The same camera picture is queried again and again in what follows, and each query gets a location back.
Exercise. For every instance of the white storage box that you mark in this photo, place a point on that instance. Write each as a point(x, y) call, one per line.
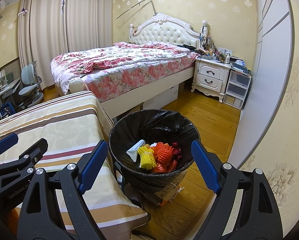
point(164, 95)

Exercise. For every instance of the orange foam fruit net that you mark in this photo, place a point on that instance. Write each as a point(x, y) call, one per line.
point(163, 153)

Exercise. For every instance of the floral quilt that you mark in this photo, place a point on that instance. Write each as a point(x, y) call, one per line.
point(114, 57)

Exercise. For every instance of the grey desk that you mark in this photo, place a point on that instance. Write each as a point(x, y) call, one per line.
point(10, 86)

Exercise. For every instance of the beige curtain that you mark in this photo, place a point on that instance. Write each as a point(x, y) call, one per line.
point(89, 17)
point(44, 42)

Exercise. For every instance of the grey-blue office chair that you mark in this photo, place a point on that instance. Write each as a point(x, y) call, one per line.
point(29, 72)

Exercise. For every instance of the cardboard box under bin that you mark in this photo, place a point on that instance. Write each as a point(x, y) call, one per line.
point(168, 188)

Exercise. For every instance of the white tufted bed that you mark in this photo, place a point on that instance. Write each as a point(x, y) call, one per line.
point(164, 33)

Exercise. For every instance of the white nightstand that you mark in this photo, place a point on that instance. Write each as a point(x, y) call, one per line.
point(209, 73)

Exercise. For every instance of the trash bin with black bag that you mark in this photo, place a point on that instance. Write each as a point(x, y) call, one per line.
point(164, 127)

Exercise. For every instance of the black cloth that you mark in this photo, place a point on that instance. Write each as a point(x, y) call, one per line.
point(187, 47)

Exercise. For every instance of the white squeeze tube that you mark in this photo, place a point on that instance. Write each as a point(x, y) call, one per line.
point(135, 152)

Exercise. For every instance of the blue stool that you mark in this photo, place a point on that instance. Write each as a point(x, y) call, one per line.
point(8, 110)

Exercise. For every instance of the pile of bedside clutter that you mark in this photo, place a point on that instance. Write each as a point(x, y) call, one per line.
point(214, 55)

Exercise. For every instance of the white air conditioner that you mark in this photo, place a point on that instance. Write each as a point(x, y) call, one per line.
point(0, 8)

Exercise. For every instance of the yellow foam fruit net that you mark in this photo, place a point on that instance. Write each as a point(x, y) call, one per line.
point(147, 157)

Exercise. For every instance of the plastic drawer unit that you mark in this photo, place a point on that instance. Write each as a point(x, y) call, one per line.
point(237, 82)

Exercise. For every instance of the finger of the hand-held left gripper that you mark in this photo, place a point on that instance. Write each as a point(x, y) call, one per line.
point(37, 150)
point(5, 143)

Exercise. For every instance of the white wall socket strip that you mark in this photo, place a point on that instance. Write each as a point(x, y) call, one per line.
point(225, 51)

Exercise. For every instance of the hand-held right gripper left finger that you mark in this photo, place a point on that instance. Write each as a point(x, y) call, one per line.
point(94, 165)

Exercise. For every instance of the brown wooden board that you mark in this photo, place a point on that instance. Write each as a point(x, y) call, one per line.
point(12, 63)

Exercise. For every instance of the white wardrobe door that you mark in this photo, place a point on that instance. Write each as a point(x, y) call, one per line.
point(264, 80)

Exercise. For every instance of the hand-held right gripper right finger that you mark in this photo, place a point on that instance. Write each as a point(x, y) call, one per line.
point(205, 166)

